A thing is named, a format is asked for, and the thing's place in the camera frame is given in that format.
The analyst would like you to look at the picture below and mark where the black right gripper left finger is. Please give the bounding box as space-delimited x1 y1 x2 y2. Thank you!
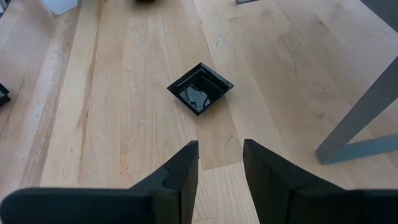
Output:
0 139 200 224

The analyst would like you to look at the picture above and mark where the grey perforated metal riser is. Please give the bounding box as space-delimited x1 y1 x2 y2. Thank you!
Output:
236 0 398 166

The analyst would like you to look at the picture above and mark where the black flared square plate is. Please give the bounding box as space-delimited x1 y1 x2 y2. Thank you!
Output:
0 83 12 107

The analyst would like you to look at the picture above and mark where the white arm base bracket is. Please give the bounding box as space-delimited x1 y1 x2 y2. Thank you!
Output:
40 0 79 16

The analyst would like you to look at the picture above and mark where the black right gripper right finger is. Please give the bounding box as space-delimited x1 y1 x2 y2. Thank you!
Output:
243 139 398 224

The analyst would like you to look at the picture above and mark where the black stepped square plate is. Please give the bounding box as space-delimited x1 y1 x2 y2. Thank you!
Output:
166 62 235 117

